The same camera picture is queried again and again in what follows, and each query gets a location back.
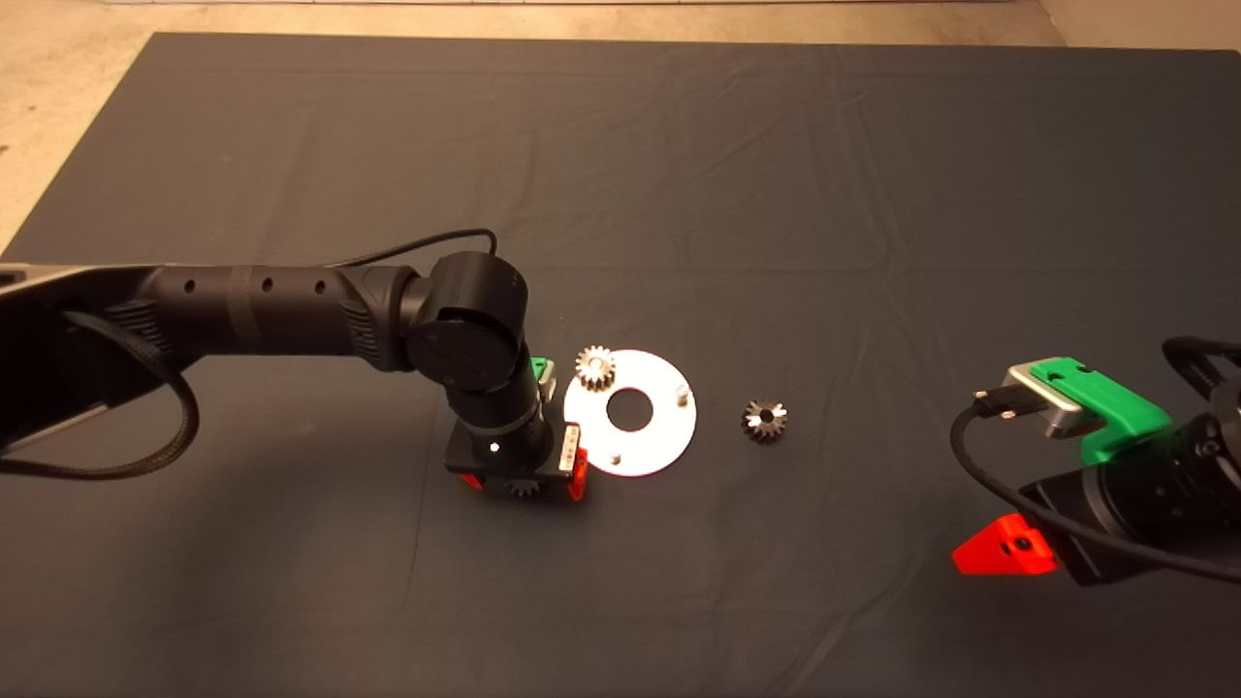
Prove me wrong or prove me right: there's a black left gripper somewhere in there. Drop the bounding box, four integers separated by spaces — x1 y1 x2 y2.
444 417 590 503

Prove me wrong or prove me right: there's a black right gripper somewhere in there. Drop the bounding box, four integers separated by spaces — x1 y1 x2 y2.
952 467 1157 587

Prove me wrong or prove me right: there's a white round peg plate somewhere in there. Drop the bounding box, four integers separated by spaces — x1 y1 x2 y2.
564 349 698 478

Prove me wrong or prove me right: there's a dark table cloth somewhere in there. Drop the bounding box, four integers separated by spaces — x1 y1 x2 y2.
0 32 1241 698

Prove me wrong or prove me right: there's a silver right camera box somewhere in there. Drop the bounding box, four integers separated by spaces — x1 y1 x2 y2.
1006 364 1106 442

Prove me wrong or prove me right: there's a green right camera mount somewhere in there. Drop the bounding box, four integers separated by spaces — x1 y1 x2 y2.
1030 357 1174 466

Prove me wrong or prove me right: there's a black left camera cable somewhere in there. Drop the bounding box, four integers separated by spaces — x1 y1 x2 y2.
334 228 500 270

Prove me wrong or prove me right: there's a black ribbed cable loop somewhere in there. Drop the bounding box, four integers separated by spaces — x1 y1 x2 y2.
1163 336 1241 398

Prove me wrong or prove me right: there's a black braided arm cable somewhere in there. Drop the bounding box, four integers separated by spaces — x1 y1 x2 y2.
0 310 202 481

